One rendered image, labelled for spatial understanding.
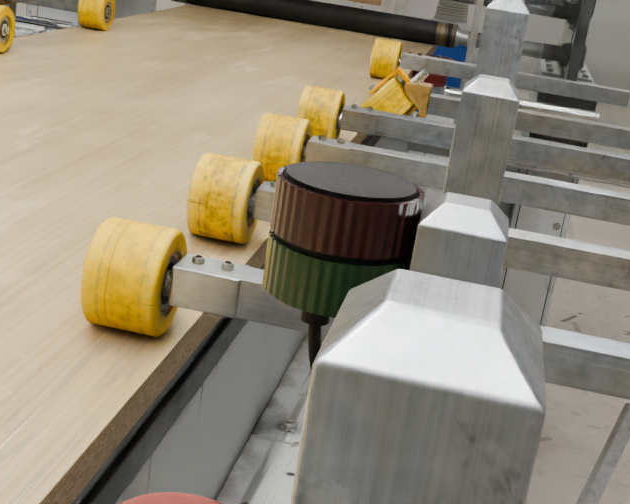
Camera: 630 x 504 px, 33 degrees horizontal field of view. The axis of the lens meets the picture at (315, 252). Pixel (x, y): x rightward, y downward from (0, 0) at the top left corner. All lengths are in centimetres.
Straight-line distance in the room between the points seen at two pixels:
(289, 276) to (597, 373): 37
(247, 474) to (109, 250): 49
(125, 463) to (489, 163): 33
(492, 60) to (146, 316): 36
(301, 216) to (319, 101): 106
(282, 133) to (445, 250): 82
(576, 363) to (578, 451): 211
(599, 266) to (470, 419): 83
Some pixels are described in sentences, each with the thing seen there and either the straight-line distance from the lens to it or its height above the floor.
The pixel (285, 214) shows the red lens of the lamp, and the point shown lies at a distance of 41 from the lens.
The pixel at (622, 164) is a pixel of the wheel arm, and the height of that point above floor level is 95.
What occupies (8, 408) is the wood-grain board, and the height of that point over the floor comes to 90.
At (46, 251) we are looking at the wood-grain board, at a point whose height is 90.
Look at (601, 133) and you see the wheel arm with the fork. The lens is 172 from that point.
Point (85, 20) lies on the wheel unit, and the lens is 235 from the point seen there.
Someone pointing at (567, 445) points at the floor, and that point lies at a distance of 286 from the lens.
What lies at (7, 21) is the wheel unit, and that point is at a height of 95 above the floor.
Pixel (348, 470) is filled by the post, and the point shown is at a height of 113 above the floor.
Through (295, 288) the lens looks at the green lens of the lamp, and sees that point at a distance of 41.
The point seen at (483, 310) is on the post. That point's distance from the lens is 17.
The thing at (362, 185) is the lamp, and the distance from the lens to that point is 42.
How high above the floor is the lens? 121
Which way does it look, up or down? 18 degrees down
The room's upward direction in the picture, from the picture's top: 9 degrees clockwise
